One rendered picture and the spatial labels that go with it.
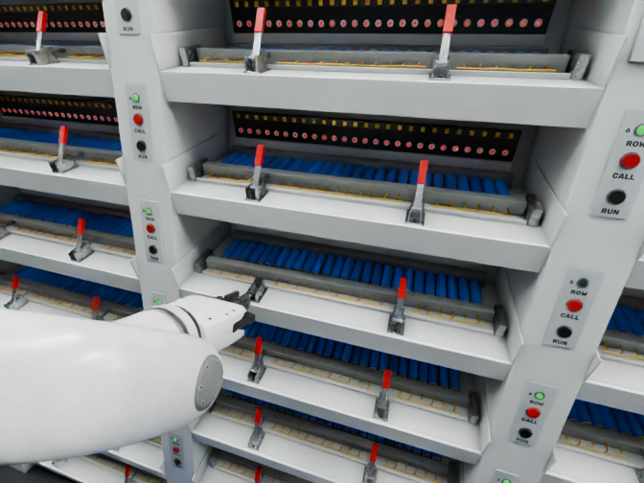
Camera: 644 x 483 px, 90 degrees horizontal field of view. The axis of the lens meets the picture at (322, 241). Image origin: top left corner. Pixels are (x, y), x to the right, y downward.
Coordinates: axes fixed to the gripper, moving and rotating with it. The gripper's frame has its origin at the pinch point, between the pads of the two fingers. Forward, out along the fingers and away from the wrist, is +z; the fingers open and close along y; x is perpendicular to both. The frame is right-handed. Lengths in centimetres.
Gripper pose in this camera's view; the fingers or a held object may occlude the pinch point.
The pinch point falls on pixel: (236, 303)
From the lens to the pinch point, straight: 58.1
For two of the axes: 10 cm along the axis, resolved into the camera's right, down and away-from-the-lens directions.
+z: 2.6, -0.8, 9.6
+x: 1.3, -9.8, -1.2
